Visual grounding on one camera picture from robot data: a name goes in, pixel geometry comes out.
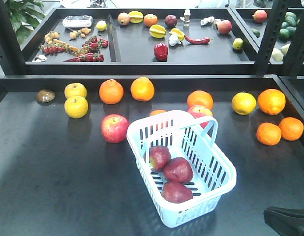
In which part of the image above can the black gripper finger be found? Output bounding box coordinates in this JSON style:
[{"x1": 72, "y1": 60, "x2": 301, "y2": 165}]
[{"x1": 263, "y1": 206, "x2": 304, "y2": 236}]

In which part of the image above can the light blue plastic basket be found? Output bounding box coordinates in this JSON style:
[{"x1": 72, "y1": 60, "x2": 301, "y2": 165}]
[{"x1": 126, "y1": 110, "x2": 237, "y2": 228}]

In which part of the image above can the dark red apple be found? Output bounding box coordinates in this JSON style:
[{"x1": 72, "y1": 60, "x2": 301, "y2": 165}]
[
  {"x1": 161, "y1": 181, "x2": 193, "y2": 204},
  {"x1": 149, "y1": 146, "x2": 171, "y2": 172}
]

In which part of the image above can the red-yellow apple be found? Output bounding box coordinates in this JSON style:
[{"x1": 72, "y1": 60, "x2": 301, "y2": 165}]
[{"x1": 162, "y1": 157, "x2": 193, "y2": 184}]

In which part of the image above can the small orange lower left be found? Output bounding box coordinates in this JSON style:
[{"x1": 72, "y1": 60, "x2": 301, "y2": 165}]
[{"x1": 256, "y1": 122, "x2": 282, "y2": 146}]

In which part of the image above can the small orange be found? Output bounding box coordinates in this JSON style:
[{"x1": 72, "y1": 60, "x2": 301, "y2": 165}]
[
  {"x1": 256, "y1": 122, "x2": 282, "y2": 146},
  {"x1": 150, "y1": 109, "x2": 167, "y2": 130},
  {"x1": 278, "y1": 117, "x2": 304, "y2": 141}
]

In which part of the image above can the small orange lower right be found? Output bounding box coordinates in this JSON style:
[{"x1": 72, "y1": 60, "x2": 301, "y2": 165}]
[{"x1": 278, "y1": 117, "x2": 304, "y2": 141}]

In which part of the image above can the large orange far right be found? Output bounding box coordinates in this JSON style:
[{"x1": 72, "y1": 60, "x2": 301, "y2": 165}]
[{"x1": 257, "y1": 88, "x2": 286, "y2": 116}]

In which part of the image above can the yellow orange right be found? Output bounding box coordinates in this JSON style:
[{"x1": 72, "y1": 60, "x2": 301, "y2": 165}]
[{"x1": 231, "y1": 92, "x2": 256, "y2": 115}]

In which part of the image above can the pink-red apple centre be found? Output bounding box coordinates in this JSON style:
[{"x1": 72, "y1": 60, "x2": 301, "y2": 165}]
[{"x1": 187, "y1": 105, "x2": 213, "y2": 118}]

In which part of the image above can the pink-red apple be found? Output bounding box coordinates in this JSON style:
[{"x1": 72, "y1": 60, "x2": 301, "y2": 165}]
[
  {"x1": 187, "y1": 105, "x2": 213, "y2": 118},
  {"x1": 101, "y1": 114, "x2": 130, "y2": 144}
]

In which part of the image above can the orange behind centre apple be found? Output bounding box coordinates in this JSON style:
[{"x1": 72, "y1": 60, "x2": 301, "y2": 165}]
[{"x1": 187, "y1": 90, "x2": 214, "y2": 110}]

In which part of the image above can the small orange centre left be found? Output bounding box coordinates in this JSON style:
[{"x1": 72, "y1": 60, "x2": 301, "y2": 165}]
[{"x1": 150, "y1": 109, "x2": 167, "y2": 130}]

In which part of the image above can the yellow-green small apple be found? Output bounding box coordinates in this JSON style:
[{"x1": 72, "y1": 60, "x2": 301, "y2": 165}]
[{"x1": 233, "y1": 38, "x2": 243, "y2": 51}]

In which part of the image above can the pink-red apple far left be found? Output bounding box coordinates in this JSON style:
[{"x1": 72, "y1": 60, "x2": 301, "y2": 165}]
[{"x1": 101, "y1": 114, "x2": 130, "y2": 144}]

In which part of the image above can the red chili pepper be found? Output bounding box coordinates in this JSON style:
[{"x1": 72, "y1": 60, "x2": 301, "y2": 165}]
[{"x1": 184, "y1": 35, "x2": 212, "y2": 45}]

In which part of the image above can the red apple rear tray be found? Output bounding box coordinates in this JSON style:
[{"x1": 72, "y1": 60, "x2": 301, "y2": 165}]
[{"x1": 217, "y1": 20, "x2": 232, "y2": 34}]

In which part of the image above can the red pomegranate right tray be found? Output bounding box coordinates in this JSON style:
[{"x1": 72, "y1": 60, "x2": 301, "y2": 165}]
[{"x1": 252, "y1": 9, "x2": 268, "y2": 23}]

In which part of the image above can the red bell pepper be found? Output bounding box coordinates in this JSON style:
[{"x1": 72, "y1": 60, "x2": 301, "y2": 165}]
[{"x1": 153, "y1": 42, "x2": 168, "y2": 61}]

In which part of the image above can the white garlic bulb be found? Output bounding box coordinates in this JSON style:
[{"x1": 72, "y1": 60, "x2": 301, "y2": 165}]
[{"x1": 169, "y1": 34, "x2": 182, "y2": 47}]

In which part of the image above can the yellow starfruit right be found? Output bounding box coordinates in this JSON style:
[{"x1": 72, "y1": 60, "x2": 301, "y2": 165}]
[{"x1": 169, "y1": 28, "x2": 184, "y2": 41}]

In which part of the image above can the yellow starfruit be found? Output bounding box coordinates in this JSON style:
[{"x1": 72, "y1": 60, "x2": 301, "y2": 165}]
[
  {"x1": 149, "y1": 24, "x2": 167, "y2": 38},
  {"x1": 128, "y1": 11, "x2": 144, "y2": 24},
  {"x1": 169, "y1": 28, "x2": 184, "y2": 41}
]

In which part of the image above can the yellow starfruit left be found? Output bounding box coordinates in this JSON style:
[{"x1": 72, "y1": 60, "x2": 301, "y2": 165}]
[{"x1": 149, "y1": 24, "x2": 167, "y2": 38}]

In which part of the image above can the dark purple onion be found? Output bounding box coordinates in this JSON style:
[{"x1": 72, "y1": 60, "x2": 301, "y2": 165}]
[{"x1": 165, "y1": 14, "x2": 178, "y2": 29}]

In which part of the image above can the yellow-green apple front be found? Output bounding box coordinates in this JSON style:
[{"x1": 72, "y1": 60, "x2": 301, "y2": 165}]
[{"x1": 64, "y1": 96, "x2": 89, "y2": 118}]

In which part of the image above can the orange persimmon rear tray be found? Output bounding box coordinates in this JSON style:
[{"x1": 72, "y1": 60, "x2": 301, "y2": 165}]
[{"x1": 144, "y1": 14, "x2": 158, "y2": 27}]

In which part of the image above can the black wood-panel fruit stand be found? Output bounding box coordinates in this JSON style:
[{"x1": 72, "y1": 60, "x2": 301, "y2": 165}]
[{"x1": 0, "y1": 3, "x2": 304, "y2": 236}]

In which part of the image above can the yellow starfruit back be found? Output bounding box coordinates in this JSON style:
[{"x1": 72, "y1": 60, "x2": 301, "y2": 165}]
[{"x1": 128, "y1": 11, "x2": 144, "y2": 24}]

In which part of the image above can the pomegranate rear tray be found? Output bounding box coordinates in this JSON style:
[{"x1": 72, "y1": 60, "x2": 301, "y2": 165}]
[{"x1": 117, "y1": 12, "x2": 130, "y2": 26}]

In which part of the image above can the yellow lemon rear tray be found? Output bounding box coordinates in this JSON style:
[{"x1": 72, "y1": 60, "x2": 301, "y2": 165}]
[{"x1": 96, "y1": 20, "x2": 107, "y2": 31}]

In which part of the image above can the brown mushroom cap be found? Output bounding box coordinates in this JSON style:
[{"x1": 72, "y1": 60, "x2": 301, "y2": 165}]
[{"x1": 36, "y1": 89, "x2": 56, "y2": 103}]

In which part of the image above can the white electronic scale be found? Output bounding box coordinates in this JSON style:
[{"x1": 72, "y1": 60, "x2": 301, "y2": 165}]
[{"x1": 62, "y1": 15, "x2": 93, "y2": 28}]

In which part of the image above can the green potted plant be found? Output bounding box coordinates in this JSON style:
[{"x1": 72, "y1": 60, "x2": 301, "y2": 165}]
[{"x1": 4, "y1": 0, "x2": 45, "y2": 44}]

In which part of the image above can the black perforated upright post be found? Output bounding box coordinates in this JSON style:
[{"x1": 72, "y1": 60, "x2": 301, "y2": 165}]
[{"x1": 254, "y1": 0, "x2": 290, "y2": 75}]

